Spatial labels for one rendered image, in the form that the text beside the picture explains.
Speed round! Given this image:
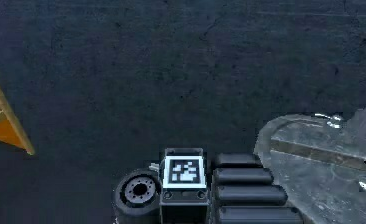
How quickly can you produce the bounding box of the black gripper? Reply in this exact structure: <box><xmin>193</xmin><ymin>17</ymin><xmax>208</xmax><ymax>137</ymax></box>
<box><xmin>112</xmin><ymin>168</ymin><xmax>163</xmax><ymax>224</ymax></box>

